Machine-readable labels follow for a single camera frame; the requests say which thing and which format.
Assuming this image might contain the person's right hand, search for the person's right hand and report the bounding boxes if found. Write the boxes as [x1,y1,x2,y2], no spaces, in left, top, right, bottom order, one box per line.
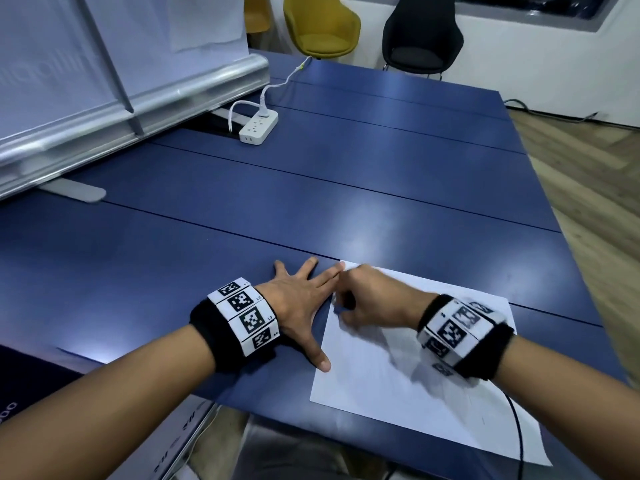
[332,264,441,340]

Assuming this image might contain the person's left hand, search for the person's left hand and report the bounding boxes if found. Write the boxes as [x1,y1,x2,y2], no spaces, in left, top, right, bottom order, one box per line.
[255,257,346,373]

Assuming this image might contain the white paper sheet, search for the white paper sheet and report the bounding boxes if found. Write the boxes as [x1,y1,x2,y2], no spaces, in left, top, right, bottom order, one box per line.
[310,260,553,468]

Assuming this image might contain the person's right forearm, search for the person's right forearm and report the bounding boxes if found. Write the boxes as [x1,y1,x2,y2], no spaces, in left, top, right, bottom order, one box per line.
[492,335,640,480]

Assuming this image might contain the person's left forearm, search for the person's left forearm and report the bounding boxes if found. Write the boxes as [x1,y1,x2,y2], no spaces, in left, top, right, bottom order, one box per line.
[0,322,218,480]

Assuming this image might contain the white marker wrist band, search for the white marker wrist band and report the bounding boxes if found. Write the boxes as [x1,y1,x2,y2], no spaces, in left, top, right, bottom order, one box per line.
[207,277,281,358]
[416,295,501,378]

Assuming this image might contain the black wrist sweatband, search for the black wrist sweatband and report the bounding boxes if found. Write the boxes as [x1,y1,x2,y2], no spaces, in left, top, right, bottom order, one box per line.
[189,297,278,373]
[417,294,516,381]

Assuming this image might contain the person's grey trousers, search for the person's grey trousers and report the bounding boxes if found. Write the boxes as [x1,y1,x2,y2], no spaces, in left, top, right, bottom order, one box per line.
[232,415,351,480]

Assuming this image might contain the white power strip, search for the white power strip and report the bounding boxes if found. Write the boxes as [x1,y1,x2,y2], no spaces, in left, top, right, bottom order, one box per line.
[238,109,279,144]

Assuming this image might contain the white printed carton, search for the white printed carton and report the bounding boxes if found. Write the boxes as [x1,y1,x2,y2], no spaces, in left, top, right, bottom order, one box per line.
[107,395,218,480]

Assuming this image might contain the silver banner stand base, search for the silver banner stand base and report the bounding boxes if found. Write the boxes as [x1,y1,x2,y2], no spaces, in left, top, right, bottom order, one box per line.
[0,53,271,200]

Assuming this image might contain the silver banner stand foot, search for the silver banner stand foot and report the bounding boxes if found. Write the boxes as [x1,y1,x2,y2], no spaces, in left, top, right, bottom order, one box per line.
[37,178,107,203]

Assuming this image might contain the yellow shell chair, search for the yellow shell chair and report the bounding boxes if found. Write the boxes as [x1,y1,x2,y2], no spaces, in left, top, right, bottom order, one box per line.
[283,0,362,59]

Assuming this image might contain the orange shell chair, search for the orange shell chair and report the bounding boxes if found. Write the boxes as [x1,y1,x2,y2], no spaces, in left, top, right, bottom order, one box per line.
[244,0,273,34]

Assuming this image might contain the black shell chair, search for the black shell chair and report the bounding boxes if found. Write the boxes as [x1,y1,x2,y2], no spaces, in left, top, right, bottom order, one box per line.
[382,0,464,81]

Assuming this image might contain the white sheet on banner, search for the white sheet on banner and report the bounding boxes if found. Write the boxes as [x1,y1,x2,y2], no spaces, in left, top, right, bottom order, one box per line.
[167,0,248,53]

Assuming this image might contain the silver banner support pole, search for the silver banner support pole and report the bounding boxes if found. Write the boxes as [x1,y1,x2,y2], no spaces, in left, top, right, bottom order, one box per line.
[75,0,146,135]

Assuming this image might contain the dark blue printed panel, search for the dark blue printed panel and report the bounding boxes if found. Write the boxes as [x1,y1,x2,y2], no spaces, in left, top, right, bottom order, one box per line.
[0,345,83,428]

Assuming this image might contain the white roll-up banner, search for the white roll-up banner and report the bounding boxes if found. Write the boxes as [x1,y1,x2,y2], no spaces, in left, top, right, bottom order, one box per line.
[0,0,248,140]

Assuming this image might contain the white power strip cable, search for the white power strip cable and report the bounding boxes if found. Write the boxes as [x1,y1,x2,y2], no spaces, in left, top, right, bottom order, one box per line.
[227,100,262,133]

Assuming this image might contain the white plugged charger cable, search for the white plugged charger cable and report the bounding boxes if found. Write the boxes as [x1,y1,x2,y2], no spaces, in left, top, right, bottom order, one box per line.
[257,56,313,120]

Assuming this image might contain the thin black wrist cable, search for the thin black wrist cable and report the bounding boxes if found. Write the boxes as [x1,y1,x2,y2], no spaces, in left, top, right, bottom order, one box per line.
[504,392,526,480]

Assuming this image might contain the black floor cable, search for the black floor cable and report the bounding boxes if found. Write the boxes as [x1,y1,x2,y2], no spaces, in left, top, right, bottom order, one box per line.
[504,99,601,124]

